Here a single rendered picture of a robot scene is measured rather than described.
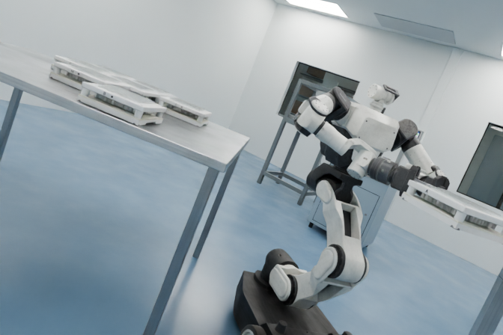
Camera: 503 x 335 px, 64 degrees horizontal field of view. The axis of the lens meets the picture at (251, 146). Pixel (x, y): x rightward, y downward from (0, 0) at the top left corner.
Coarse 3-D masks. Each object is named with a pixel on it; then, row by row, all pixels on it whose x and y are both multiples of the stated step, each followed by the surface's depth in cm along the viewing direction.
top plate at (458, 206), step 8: (408, 184) 137; (416, 184) 134; (424, 192) 129; (432, 192) 127; (440, 200) 123; (448, 200) 120; (456, 208) 117; (464, 208) 115; (472, 208) 121; (472, 216) 117; (480, 216) 117; (488, 216) 119; (496, 224) 121
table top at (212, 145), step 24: (0, 48) 198; (24, 48) 240; (0, 72) 140; (24, 72) 158; (48, 72) 183; (48, 96) 140; (72, 96) 147; (96, 120) 140; (120, 120) 139; (168, 120) 183; (168, 144) 139; (192, 144) 148; (216, 144) 170; (240, 144) 200; (216, 168) 139
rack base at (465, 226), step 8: (408, 200) 135; (416, 200) 131; (424, 208) 128; (432, 208) 125; (440, 216) 121; (448, 216) 119; (448, 224) 118; (456, 224) 116; (464, 224) 116; (472, 224) 121; (472, 232) 118; (480, 232) 119; (488, 232) 120; (496, 232) 127; (496, 240) 122
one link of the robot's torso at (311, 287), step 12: (324, 252) 170; (336, 252) 166; (324, 264) 168; (336, 264) 163; (288, 276) 194; (300, 276) 188; (312, 276) 175; (324, 276) 167; (300, 288) 185; (312, 288) 176; (324, 288) 184; (336, 288) 177; (348, 288) 174; (288, 300) 188; (300, 300) 184; (312, 300) 184; (324, 300) 182
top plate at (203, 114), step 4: (160, 96) 201; (164, 96) 207; (168, 96) 218; (160, 100) 202; (164, 100) 202; (168, 100) 201; (172, 100) 205; (172, 104) 202; (176, 104) 201; (180, 104) 203; (184, 108) 201; (188, 108) 201; (192, 108) 205; (192, 112) 202; (196, 112) 201; (200, 112) 202; (204, 112) 210; (208, 112) 219; (200, 116) 202; (204, 116) 203; (208, 116) 216
